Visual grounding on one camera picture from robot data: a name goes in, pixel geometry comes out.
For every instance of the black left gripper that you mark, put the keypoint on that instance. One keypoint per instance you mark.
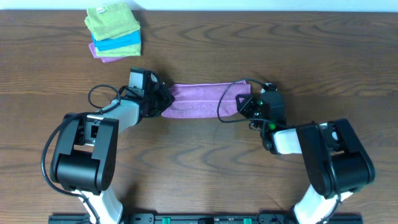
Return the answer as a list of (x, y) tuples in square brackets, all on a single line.
[(160, 99)]

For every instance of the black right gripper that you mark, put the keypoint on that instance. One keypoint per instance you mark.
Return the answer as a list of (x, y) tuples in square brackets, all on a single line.
[(250, 101)]

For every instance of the purple microfiber cloth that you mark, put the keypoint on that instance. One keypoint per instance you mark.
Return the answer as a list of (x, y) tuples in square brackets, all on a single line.
[(206, 100)]

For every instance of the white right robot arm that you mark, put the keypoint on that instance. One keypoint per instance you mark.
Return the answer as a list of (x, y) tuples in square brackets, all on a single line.
[(336, 162)]

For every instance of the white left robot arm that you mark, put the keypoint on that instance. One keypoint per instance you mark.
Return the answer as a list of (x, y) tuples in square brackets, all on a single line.
[(79, 158)]

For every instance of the lower green folded cloth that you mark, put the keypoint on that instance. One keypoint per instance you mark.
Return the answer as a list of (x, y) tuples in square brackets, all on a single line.
[(130, 50)]

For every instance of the green folded cloth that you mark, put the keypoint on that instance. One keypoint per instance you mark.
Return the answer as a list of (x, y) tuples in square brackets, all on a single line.
[(130, 50), (111, 21)]

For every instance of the blue folded cloth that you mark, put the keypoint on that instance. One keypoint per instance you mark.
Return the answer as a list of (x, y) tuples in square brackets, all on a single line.
[(110, 44)]

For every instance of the bottom purple folded cloth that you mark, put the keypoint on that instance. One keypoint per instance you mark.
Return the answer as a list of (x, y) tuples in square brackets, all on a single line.
[(103, 59)]

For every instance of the top green folded cloth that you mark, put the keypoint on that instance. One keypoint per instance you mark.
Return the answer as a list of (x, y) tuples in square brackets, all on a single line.
[(111, 21)]

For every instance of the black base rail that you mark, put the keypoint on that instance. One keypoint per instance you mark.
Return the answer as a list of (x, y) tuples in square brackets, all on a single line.
[(149, 218)]

